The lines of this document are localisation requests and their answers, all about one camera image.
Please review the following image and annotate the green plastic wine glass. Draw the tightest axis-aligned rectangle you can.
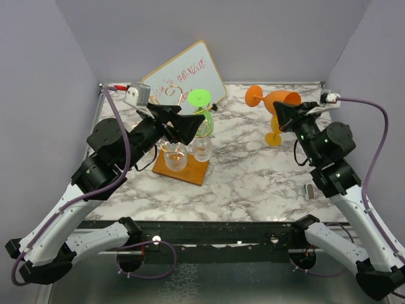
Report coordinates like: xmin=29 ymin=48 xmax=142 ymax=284
xmin=187 ymin=89 xmax=214 ymax=136

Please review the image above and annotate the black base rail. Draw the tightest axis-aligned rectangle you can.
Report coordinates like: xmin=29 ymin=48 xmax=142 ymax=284
xmin=119 ymin=217 xmax=309 ymax=265

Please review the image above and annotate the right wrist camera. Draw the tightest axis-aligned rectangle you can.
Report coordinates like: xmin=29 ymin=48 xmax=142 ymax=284
xmin=306 ymin=89 xmax=341 ymax=116

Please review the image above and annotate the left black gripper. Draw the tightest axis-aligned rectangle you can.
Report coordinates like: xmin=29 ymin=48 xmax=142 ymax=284
xmin=122 ymin=101 xmax=206 ymax=169

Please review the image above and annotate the yellow plastic wine glass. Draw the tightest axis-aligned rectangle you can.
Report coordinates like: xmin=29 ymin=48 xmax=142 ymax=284
xmin=265 ymin=115 xmax=282 ymax=146

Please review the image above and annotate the gold wire glass rack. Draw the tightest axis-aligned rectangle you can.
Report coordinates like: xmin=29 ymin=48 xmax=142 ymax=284
xmin=153 ymin=92 xmax=209 ymax=186

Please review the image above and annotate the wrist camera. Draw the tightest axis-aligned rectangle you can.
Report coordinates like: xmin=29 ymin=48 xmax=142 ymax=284
xmin=306 ymin=89 xmax=341 ymax=116
xmin=123 ymin=82 xmax=151 ymax=108

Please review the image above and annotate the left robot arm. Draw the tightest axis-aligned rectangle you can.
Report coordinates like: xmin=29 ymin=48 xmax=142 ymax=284
xmin=5 ymin=104 xmax=204 ymax=286

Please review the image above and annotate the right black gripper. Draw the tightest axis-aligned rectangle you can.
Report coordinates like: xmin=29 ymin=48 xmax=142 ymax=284
xmin=274 ymin=100 xmax=323 ymax=164

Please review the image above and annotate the orange plastic wine glass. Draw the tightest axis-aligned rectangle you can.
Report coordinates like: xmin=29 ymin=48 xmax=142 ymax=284
xmin=245 ymin=85 xmax=302 ymax=115

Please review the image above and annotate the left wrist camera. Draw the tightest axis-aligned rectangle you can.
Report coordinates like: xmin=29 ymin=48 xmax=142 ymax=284
xmin=123 ymin=82 xmax=151 ymax=108

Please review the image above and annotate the clear ribbed goblet glass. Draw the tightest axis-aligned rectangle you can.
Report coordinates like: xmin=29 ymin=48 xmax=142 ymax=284
xmin=163 ymin=142 xmax=187 ymax=172

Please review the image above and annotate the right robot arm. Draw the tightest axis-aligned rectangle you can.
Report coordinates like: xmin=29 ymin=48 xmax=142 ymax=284
xmin=273 ymin=101 xmax=404 ymax=301

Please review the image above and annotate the white board yellow frame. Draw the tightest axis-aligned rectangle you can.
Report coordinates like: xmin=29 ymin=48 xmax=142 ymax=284
xmin=142 ymin=41 xmax=227 ymax=114

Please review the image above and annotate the small grey block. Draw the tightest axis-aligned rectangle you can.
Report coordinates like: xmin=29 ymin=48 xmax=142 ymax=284
xmin=303 ymin=184 xmax=315 ymax=200

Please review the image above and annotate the clear glass hanging on rack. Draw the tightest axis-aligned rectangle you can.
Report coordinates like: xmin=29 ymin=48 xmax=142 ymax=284
xmin=192 ymin=137 xmax=213 ymax=162

